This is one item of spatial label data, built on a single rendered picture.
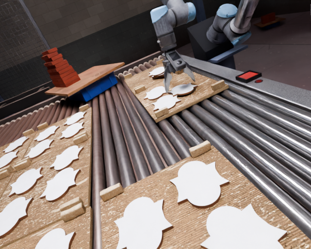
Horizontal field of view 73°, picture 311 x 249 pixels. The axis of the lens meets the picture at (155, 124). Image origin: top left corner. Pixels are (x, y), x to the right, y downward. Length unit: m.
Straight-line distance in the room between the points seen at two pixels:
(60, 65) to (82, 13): 4.37
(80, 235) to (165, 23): 0.80
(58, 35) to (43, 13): 0.51
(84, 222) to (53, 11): 5.61
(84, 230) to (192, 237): 0.27
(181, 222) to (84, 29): 5.71
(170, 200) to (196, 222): 0.08
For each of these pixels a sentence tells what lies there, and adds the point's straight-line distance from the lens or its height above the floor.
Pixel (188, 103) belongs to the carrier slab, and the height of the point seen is 0.93.
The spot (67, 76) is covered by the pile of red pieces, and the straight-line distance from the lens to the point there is 1.70.
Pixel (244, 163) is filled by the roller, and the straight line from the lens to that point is 0.58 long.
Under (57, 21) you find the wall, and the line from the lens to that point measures 5.96.
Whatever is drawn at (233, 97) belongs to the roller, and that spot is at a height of 0.92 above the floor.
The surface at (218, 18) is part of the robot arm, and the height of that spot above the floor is 1.11.
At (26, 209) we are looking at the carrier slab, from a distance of 0.80.
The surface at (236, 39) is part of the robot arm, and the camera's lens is 1.45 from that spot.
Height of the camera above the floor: 1.32
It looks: 28 degrees down
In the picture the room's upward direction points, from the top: 22 degrees counter-clockwise
